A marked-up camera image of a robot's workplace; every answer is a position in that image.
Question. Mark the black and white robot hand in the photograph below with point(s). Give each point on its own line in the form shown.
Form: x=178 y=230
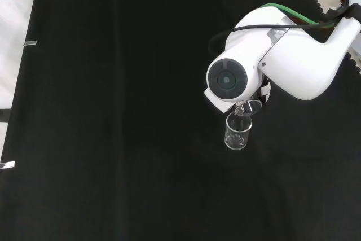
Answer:
x=265 y=91

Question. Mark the small clear glass beaker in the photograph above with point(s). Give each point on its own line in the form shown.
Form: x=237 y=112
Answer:
x=252 y=107

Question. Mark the clear glass beaker with markings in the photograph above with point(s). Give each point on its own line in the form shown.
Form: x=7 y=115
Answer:
x=237 y=142

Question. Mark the black bench cloth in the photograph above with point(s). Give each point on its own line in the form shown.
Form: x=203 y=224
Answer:
x=112 y=111

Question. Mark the metal cloth clip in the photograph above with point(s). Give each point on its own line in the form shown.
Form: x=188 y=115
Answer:
x=8 y=164
x=30 y=43

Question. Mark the white wrist camera shell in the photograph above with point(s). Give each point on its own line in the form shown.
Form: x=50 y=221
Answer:
x=221 y=104

